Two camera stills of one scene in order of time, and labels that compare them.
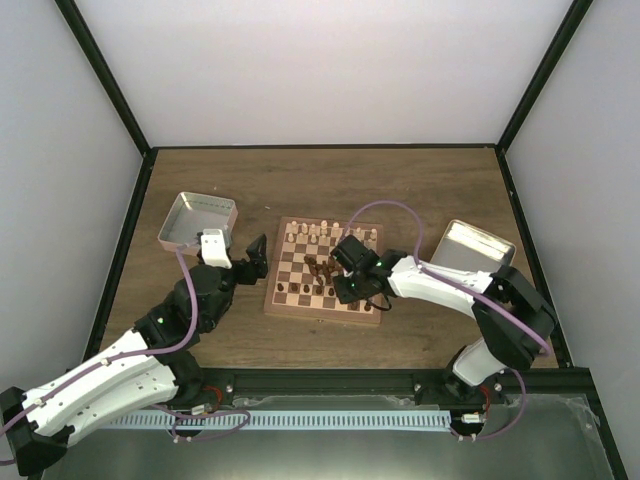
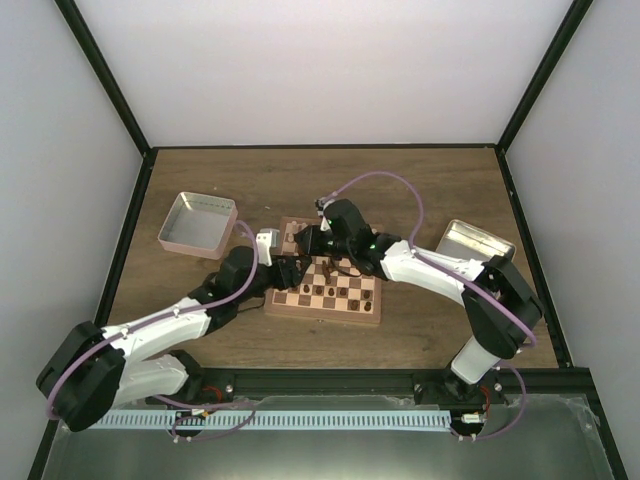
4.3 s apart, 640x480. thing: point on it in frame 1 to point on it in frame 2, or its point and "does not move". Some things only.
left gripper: (259, 263) to (293, 279)
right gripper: (345, 295) to (310, 247)
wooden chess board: (303, 273) does not move
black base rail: (377, 387) does not move
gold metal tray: (468, 247) does not move
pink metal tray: (192, 213) does not move
